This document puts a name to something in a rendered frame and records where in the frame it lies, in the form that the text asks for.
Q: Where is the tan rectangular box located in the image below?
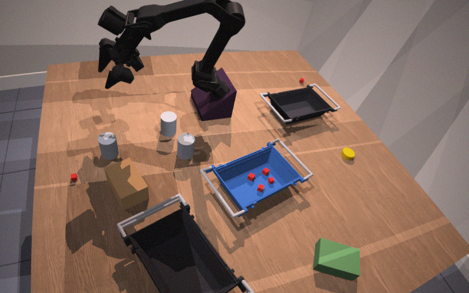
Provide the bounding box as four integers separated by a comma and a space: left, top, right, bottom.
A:
104, 158, 149, 210

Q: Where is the grey cylinder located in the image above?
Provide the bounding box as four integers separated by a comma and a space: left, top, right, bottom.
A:
161, 112, 177, 137
177, 133, 195, 160
98, 132, 118, 160

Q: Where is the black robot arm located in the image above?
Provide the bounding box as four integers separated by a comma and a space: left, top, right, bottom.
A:
98, 0, 245, 101

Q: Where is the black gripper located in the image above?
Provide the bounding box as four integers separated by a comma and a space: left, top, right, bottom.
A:
98, 37, 136, 89

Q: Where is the yellow disc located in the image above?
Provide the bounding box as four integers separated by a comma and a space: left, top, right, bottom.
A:
341, 148, 355, 160

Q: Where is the green rectangular block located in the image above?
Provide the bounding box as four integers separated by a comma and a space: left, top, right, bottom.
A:
313, 238, 360, 281

